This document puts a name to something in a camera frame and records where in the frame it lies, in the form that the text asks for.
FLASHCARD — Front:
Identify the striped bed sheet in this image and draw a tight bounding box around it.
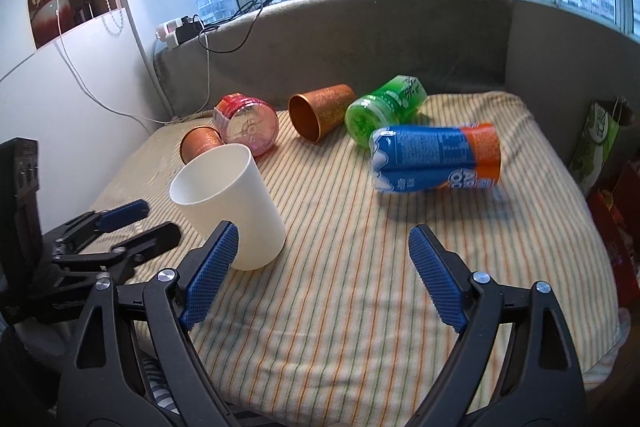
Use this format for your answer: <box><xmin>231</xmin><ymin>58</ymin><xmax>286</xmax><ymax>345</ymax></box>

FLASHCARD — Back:
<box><xmin>55</xmin><ymin>92</ymin><xmax>632</xmax><ymax>427</ymax></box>

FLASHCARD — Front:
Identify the green paper bag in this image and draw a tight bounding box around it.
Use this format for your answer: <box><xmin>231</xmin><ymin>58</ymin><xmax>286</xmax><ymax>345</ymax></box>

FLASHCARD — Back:
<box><xmin>569</xmin><ymin>99</ymin><xmax>636</xmax><ymax>196</ymax></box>

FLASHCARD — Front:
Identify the small copper cup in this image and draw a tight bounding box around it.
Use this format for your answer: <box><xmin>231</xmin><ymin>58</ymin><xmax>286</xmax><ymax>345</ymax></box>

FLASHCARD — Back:
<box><xmin>180</xmin><ymin>126</ymin><xmax>224</xmax><ymax>166</ymax></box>

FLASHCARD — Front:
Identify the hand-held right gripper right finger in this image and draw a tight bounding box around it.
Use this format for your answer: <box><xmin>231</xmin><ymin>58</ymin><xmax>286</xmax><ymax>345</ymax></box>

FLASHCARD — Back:
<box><xmin>399</xmin><ymin>224</ymin><xmax>589</xmax><ymax>427</ymax></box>

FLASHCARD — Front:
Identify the blue orange bottle pack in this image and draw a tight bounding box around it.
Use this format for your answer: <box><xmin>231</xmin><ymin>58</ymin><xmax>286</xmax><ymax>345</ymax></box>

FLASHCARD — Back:
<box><xmin>369</xmin><ymin>122</ymin><xmax>502</xmax><ymax>194</ymax></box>

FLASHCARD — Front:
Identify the red bag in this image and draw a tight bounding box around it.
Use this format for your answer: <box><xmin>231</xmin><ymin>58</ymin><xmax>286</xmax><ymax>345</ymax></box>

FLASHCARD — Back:
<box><xmin>587</xmin><ymin>159</ymin><xmax>640</xmax><ymax>309</ymax></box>

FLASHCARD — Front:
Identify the large copper cup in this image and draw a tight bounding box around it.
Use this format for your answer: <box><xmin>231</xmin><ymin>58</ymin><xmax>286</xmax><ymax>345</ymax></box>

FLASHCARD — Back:
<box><xmin>288</xmin><ymin>84</ymin><xmax>357</xmax><ymax>143</ymax></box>

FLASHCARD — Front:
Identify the green plastic jar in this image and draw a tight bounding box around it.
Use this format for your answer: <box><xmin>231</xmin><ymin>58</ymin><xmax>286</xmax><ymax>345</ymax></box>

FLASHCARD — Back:
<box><xmin>345</xmin><ymin>75</ymin><xmax>429</xmax><ymax>148</ymax></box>

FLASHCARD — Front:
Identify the red white vase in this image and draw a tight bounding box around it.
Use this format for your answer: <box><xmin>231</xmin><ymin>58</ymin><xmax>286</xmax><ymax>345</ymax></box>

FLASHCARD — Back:
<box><xmin>28</xmin><ymin>0</ymin><xmax>71</xmax><ymax>46</ymax></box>

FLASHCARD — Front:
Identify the white power strip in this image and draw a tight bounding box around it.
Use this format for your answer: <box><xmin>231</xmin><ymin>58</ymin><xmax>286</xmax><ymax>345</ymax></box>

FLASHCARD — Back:
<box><xmin>155</xmin><ymin>19</ymin><xmax>185</xmax><ymax>50</ymax></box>

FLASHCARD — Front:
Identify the black power adapter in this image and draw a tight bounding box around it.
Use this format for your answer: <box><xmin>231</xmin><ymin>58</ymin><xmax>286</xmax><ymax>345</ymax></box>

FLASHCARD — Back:
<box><xmin>177</xmin><ymin>15</ymin><xmax>205</xmax><ymax>44</ymax></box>

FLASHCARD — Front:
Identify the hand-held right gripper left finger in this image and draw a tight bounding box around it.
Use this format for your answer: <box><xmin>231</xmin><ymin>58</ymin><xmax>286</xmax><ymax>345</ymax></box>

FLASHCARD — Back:
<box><xmin>55</xmin><ymin>221</ymin><xmax>242</xmax><ymax>427</ymax></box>

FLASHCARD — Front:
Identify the white cable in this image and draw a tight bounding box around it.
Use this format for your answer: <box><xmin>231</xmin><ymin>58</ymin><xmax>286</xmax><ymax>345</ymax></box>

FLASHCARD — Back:
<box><xmin>0</xmin><ymin>0</ymin><xmax>177</xmax><ymax>126</ymax></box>

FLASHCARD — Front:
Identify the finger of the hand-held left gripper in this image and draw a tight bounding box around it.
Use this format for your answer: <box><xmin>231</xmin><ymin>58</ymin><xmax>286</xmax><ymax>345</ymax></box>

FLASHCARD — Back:
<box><xmin>52</xmin><ymin>222</ymin><xmax>182</xmax><ymax>288</ymax></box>
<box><xmin>50</xmin><ymin>200</ymin><xmax>150</xmax><ymax>259</ymax></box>

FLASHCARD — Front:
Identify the white cup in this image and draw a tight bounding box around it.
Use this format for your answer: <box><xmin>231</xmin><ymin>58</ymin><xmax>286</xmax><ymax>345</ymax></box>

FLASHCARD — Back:
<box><xmin>169</xmin><ymin>143</ymin><xmax>287</xmax><ymax>271</ymax></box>

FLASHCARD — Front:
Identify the grey padded bed surround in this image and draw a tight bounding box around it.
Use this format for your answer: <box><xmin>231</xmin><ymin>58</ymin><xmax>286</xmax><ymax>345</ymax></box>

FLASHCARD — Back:
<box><xmin>151</xmin><ymin>0</ymin><xmax>640</xmax><ymax>192</ymax></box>

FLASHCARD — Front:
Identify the blue striped cloth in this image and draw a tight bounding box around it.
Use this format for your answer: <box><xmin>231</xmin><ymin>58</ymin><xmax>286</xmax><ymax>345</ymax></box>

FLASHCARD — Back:
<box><xmin>134</xmin><ymin>353</ymin><xmax>182</xmax><ymax>414</ymax></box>

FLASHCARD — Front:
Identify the pink plastic jar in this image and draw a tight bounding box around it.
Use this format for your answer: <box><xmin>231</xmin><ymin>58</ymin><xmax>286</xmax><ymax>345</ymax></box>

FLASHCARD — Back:
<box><xmin>213</xmin><ymin>93</ymin><xmax>280</xmax><ymax>158</ymax></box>

